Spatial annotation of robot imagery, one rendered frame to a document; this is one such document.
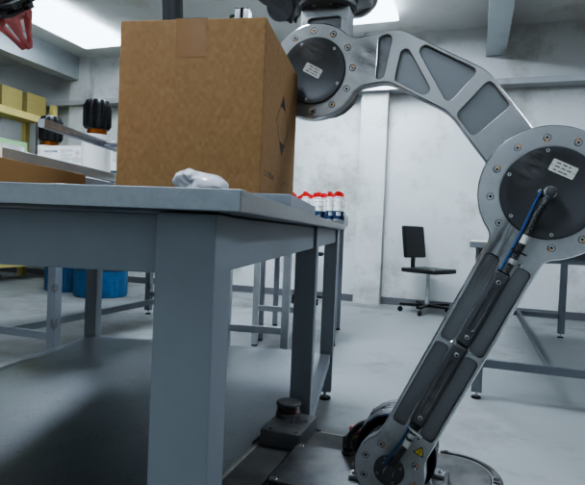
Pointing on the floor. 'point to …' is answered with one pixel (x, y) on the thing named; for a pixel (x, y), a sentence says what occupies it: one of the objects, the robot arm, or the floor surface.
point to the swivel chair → (414, 245)
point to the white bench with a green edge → (48, 311)
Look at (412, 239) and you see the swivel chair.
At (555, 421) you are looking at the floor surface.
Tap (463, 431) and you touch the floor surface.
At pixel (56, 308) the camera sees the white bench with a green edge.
